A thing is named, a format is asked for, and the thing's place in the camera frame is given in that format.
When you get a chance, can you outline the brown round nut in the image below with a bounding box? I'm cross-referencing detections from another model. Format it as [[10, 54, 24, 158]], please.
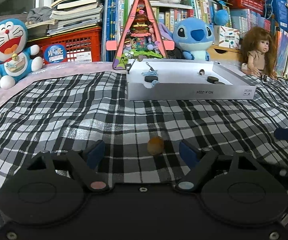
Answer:
[[147, 136, 164, 155]]

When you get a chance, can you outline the black round disc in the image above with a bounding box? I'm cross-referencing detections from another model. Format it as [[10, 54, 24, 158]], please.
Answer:
[[206, 76, 224, 85], [144, 75, 158, 83]]

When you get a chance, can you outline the light blue plastic clip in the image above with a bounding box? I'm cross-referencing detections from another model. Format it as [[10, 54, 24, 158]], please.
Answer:
[[142, 70, 159, 87]]

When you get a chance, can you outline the black white plaid cloth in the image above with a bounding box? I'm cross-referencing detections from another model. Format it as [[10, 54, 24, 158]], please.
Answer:
[[0, 71, 288, 230]]

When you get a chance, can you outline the brown haired doll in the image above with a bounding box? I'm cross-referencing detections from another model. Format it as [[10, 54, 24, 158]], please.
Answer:
[[240, 26, 277, 79]]

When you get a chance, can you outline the white cardboard box tray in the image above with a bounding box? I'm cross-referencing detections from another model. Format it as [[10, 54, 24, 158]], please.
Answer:
[[126, 59, 256, 100]]

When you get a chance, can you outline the small black binder clip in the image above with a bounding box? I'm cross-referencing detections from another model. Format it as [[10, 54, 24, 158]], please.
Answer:
[[125, 59, 136, 74]]

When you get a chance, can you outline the wooden drawer box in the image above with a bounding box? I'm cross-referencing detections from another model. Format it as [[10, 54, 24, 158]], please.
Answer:
[[207, 45, 241, 62]]

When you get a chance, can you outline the red plastic crate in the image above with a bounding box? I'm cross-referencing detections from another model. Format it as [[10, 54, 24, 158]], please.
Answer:
[[27, 26, 102, 64]]

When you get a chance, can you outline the white patterned small box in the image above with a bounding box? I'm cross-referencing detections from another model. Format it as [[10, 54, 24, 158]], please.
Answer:
[[214, 25, 240, 49]]

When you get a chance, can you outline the blue Stitch plush toy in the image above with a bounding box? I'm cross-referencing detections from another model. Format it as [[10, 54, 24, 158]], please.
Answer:
[[158, 17, 214, 61]]

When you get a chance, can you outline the blue box on shelf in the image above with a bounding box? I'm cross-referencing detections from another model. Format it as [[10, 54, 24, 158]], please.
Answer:
[[263, 0, 288, 31]]

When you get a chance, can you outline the pink triangular miniature house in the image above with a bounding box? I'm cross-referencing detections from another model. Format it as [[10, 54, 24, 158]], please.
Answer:
[[106, 0, 175, 70]]

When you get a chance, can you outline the Doraemon plush toy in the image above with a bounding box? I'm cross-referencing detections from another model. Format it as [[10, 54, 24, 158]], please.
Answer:
[[0, 18, 43, 89]]

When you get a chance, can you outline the red basket on shelf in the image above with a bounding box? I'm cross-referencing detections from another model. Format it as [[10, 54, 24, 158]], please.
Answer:
[[227, 0, 264, 14]]

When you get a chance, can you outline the stack of books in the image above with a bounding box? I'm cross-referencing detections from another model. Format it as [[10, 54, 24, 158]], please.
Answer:
[[26, 0, 104, 39]]

